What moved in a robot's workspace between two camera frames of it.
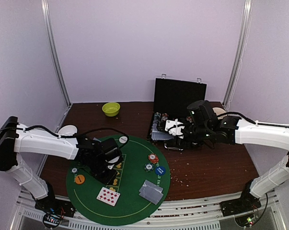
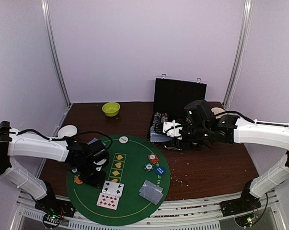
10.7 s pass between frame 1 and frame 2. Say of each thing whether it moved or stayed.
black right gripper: stayed
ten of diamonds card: moved
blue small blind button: stayed
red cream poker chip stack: stayed
